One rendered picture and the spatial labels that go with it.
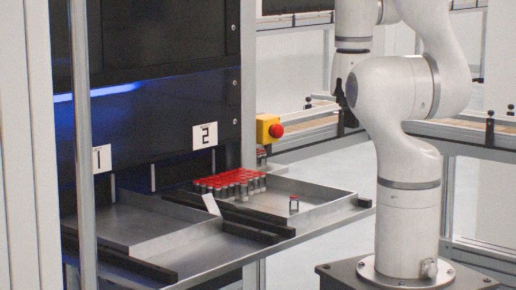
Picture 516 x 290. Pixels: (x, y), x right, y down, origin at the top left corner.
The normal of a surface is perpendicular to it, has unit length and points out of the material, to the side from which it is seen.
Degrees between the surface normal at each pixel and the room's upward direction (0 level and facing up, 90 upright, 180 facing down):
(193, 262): 0
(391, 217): 90
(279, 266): 0
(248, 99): 90
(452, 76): 82
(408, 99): 102
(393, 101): 93
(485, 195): 90
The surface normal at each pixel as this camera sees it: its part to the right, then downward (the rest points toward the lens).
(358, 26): 0.14, 0.22
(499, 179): -0.66, 0.16
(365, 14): 0.40, 0.23
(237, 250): 0.00, -0.98
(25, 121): 0.76, 0.14
